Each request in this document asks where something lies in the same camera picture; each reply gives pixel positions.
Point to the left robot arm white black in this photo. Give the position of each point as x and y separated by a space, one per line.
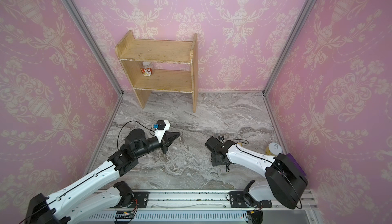
100 189

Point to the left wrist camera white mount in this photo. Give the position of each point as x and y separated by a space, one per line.
160 128

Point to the wooden two-tier shelf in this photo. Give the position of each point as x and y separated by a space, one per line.
132 52

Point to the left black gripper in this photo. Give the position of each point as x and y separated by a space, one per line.
171 136

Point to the purple snack packet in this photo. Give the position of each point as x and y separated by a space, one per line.
294 161

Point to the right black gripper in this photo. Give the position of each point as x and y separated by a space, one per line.
215 152

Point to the silver metal key holder plate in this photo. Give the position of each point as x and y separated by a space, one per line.
184 143

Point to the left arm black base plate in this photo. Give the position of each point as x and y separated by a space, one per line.
137 199

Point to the white jar red label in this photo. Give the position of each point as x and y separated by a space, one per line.
147 69

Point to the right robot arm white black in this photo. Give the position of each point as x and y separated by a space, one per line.
285 181

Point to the yellow cup white lid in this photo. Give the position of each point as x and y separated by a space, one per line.
273 149

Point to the aluminium front rail frame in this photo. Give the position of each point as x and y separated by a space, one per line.
205 207

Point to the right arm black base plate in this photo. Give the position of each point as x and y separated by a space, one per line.
238 199

